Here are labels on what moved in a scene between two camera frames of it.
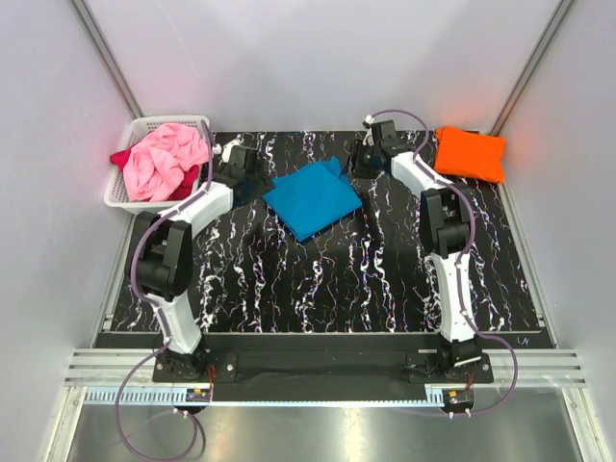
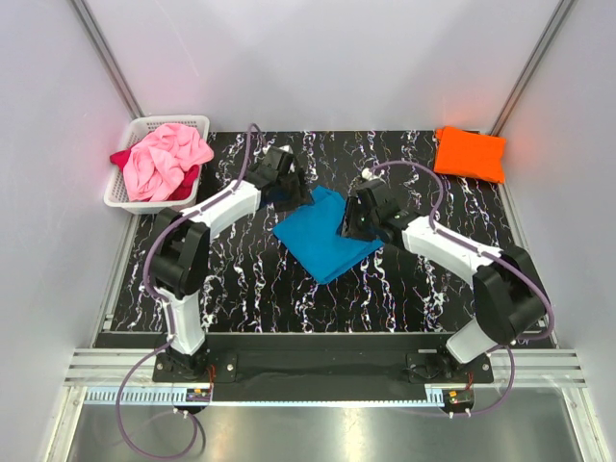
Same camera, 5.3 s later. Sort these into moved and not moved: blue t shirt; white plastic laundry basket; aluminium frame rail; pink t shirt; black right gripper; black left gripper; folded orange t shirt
Moved: blue t shirt; black right gripper; black left gripper
Not moved: white plastic laundry basket; folded orange t shirt; aluminium frame rail; pink t shirt
